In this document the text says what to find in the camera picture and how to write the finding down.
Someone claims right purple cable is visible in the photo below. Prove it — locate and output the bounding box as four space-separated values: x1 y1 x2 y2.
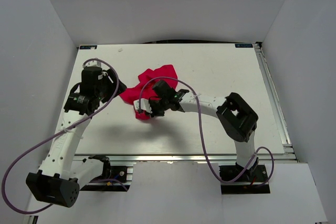
139 77 275 188

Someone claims red t-shirt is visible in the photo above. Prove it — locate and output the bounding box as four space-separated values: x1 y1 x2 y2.
120 65 177 121

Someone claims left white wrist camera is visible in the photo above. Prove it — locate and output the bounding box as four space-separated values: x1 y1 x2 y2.
82 60 102 71

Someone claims aluminium front table rail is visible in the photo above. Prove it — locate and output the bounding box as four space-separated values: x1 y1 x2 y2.
70 153 297 168

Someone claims blue corner label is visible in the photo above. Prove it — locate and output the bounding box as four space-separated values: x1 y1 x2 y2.
79 45 98 50
235 44 254 48

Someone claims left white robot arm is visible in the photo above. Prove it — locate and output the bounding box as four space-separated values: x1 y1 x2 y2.
26 66 127 208

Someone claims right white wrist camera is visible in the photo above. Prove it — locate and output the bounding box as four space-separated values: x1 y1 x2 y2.
133 98 152 115

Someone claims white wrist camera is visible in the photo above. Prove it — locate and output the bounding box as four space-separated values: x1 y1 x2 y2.
82 60 102 71
133 98 152 115

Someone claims left blue corner label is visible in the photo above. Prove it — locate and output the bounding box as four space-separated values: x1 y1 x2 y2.
79 45 98 50

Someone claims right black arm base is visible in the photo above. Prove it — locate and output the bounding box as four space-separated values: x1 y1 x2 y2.
219 165 270 195

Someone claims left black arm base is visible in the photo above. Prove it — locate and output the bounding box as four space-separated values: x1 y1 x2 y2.
81 155 130 192

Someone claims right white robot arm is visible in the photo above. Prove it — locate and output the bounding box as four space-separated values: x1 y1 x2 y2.
141 80 258 183

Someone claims right blue corner label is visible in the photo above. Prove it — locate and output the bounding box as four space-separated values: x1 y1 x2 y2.
235 44 254 48

